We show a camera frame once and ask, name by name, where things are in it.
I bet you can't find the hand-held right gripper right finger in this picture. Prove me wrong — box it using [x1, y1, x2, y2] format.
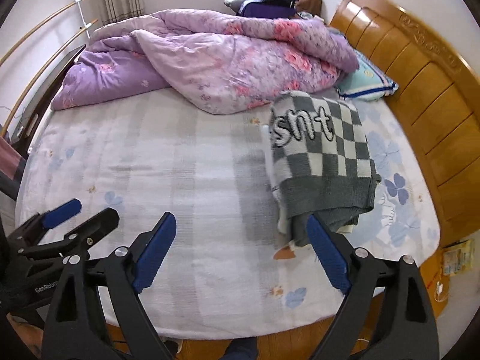
[306, 213, 440, 360]

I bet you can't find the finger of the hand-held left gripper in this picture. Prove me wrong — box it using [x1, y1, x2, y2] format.
[5, 199, 83, 249]
[15, 207, 121, 268]

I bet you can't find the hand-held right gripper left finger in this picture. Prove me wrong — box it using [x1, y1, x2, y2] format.
[41, 212, 178, 360]

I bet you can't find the grey white checkered cardigan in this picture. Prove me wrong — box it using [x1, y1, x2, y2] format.
[268, 90, 382, 248]

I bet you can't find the grey cloth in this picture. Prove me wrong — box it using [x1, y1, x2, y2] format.
[0, 174, 19, 202]

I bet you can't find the folded cream garment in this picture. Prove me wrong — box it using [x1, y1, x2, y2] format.
[260, 124, 361, 250]

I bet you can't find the pink towel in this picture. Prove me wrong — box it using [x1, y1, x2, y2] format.
[0, 135, 28, 181]

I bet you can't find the pale floral bed sheet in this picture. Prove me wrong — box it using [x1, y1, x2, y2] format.
[15, 88, 441, 340]

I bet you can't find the person's dark trouser leg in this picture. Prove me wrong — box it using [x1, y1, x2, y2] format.
[220, 335, 259, 360]

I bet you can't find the dark top white cabinet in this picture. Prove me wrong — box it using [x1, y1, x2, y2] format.
[9, 44, 87, 158]

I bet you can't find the yellow packet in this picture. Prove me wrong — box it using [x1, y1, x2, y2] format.
[442, 240, 475, 277]

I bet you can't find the light blue pillow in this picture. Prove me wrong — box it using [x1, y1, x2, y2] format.
[335, 50, 399, 102]

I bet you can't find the wooden bed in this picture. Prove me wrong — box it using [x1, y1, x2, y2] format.
[15, 0, 479, 346]

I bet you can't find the purple floral quilt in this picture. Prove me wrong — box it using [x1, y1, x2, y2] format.
[50, 9, 362, 115]

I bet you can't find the dark purple cloth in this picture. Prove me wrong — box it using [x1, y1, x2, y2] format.
[238, 0, 299, 19]

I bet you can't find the white cable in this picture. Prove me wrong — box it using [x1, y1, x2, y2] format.
[432, 274, 451, 303]

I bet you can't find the wooden wall bar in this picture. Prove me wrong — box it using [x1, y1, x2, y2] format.
[0, 19, 99, 136]
[0, 0, 90, 69]

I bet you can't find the white bar post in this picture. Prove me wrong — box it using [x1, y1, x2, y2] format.
[74, 0, 93, 44]

